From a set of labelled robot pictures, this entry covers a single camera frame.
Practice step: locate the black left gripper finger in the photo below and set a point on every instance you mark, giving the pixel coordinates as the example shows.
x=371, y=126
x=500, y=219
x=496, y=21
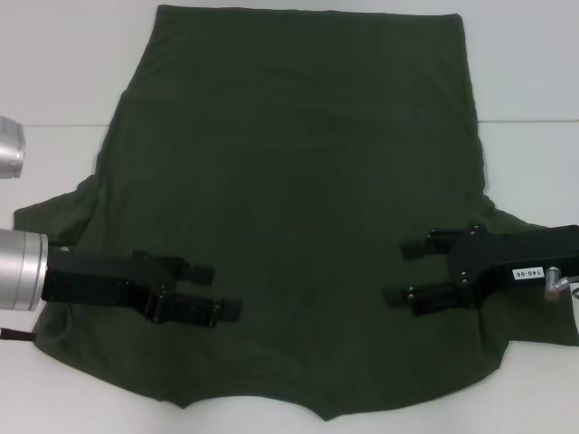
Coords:
x=190, y=310
x=199, y=274

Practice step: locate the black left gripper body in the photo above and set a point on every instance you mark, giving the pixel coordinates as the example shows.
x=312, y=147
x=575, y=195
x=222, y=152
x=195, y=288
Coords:
x=90, y=280

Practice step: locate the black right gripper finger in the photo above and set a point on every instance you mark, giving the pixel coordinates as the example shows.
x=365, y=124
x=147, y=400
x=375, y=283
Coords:
x=429, y=246
x=434, y=299

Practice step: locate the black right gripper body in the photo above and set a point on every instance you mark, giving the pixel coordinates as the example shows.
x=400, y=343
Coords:
x=520, y=253

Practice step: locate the dark green t-shirt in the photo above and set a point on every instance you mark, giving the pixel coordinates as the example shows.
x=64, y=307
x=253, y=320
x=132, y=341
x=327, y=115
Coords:
x=289, y=181

